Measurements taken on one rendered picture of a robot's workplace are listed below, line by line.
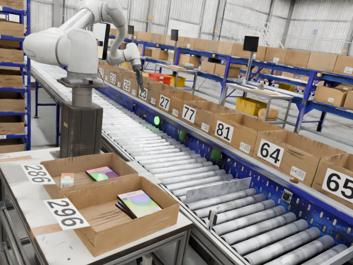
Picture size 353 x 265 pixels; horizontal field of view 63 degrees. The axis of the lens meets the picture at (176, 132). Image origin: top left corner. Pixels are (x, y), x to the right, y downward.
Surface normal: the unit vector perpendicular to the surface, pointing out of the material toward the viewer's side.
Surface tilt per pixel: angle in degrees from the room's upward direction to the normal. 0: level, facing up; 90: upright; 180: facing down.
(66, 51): 87
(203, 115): 90
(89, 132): 90
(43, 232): 0
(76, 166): 89
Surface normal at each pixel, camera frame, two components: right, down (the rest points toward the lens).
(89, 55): 0.63, 0.25
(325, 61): -0.81, 0.05
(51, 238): 0.15, -0.94
